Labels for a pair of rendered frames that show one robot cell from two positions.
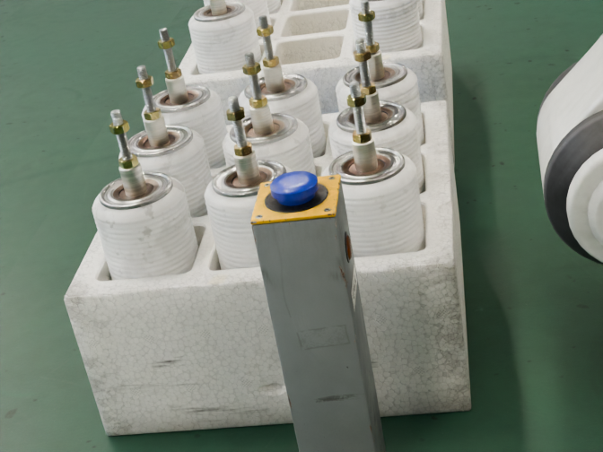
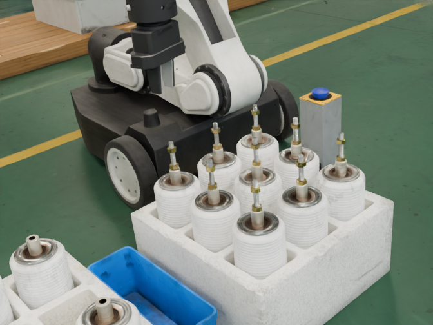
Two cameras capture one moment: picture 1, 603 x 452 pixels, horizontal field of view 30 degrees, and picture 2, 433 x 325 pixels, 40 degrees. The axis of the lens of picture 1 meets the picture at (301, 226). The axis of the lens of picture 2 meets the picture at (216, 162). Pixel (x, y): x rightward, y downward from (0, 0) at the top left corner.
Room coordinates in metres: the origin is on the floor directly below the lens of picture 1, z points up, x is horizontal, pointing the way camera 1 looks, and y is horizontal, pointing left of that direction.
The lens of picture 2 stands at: (1.98, 0.64, 0.84)
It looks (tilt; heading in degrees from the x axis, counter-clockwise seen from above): 28 degrees down; 221
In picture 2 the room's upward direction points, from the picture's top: 6 degrees counter-clockwise
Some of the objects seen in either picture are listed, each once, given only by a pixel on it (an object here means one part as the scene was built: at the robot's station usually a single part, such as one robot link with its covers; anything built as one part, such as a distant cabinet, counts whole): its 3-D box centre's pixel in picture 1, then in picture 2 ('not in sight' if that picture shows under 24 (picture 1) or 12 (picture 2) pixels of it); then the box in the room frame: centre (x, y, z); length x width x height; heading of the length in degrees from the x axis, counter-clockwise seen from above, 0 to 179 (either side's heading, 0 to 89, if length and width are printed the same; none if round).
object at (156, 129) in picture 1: (156, 131); (301, 191); (1.15, 0.14, 0.26); 0.02 x 0.02 x 0.03
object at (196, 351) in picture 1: (288, 256); (261, 242); (1.13, 0.02, 0.09); 0.39 x 0.39 x 0.18; 80
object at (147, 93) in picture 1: (149, 99); (301, 173); (1.15, 0.14, 0.30); 0.01 x 0.01 x 0.08
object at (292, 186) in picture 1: (295, 191); (320, 93); (0.83, 0.00, 0.32); 0.04 x 0.04 x 0.02
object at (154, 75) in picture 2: not in sight; (153, 78); (1.25, -0.12, 0.48); 0.03 x 0.02 x 0.06; 93
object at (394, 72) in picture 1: (375, 76); (176, 181); (1.23, -0.12, 0.25); 0.08 x 0.08 x 0.01
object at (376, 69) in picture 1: (373, 65); (175, 175); (1.23, -0.12, 0.26); 0.02 x 0.02 x 0.03
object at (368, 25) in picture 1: (369, 32); (173, 158); (1.23, -0.12, 0.30); 0.01 x 0.01 x 0.08
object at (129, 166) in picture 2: not in sight; (131, 172); (1.06, -0.45, 0.10); 0.20 x 0.05 x 0.20; 78
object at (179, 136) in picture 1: (159, 141); (301, 196); (1.15, 0.14, 0.25); 0.08 x 0.08 x 0.01
